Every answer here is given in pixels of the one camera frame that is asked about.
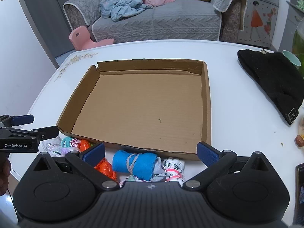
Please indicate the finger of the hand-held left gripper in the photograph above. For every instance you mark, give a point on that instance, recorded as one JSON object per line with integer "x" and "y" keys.
{"x": 23, "y": 119}
{"x": 47, "y": 133}

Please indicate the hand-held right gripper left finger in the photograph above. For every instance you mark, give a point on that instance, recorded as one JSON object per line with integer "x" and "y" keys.
{"x": 95, "y": 152}

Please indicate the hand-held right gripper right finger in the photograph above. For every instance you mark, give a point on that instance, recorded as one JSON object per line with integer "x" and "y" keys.
{"x": 207, "y": 155}

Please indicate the grey clear plastic bundle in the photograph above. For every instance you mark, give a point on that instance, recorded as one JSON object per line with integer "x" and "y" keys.
{"x": 53, "y": 141}

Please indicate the orange plastic bag bundle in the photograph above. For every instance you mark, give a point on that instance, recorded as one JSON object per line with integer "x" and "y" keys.
{"x": 84, "y": 145}
{"x": 105, "y": 169}

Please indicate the white bundle with teal scrunchie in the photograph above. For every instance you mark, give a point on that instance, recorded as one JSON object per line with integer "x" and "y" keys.
{"x": 66, "y": 142}

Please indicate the floral white bundle pink band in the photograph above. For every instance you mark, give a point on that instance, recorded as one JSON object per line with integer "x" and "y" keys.
{"x": 174, "y": 165}

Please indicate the shallow cardboard box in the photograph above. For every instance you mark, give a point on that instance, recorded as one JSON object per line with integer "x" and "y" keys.
{"x": 142, "y": 109}

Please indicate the person's left hand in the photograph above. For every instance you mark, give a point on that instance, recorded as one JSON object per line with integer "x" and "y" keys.
{"x": 4, "y": 175}

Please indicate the black smartphone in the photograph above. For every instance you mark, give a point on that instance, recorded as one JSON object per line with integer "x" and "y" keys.
{"x": 299, "y": 194}

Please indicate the black knit hat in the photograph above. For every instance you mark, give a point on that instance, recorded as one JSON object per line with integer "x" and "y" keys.
{"x": 268, "y": 76}

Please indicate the pink plastic stool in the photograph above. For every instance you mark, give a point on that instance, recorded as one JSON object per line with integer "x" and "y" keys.
{"x": 82, "y": 36}

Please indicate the grey door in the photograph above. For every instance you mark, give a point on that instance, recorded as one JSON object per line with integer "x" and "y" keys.
{"x": 42, "y": 16}

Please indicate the teal cup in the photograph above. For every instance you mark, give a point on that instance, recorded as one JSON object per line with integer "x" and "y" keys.
{"x": 292, "y": 58}

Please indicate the grey covered sofa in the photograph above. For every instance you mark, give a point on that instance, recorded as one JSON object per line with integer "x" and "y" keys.
{"x": 166, "y": 21}

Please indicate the glass jar with green contents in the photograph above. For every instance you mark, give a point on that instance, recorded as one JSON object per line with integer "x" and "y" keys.
{"x": 299, "y": 42}

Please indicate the floral decorated refrigerator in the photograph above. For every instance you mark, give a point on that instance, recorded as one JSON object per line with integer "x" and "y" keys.
{"x": 258, "y": 16}

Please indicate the light blue blanket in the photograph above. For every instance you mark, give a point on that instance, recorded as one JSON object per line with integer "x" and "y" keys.
{"x": 125, "y": 0}

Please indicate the green plant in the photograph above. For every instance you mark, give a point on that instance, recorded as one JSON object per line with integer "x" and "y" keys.
{"x": 300, "y": 4}

